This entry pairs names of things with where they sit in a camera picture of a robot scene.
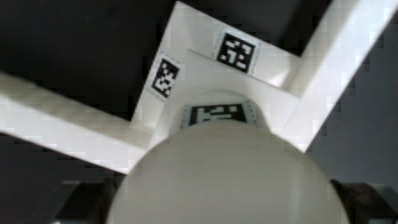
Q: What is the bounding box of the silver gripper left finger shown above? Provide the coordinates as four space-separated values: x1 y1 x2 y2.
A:
40 178 119 224

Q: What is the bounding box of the white lamp bulb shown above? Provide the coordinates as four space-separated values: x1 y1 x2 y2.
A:
106 120 348 224

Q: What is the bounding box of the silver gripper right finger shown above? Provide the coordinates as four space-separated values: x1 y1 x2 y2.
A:
330 180 398 224

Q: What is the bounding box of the white foam fence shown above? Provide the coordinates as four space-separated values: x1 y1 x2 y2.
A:
0 0 398 172

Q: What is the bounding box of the white lamp base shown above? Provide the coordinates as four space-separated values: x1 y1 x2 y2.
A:
131 3 300 147

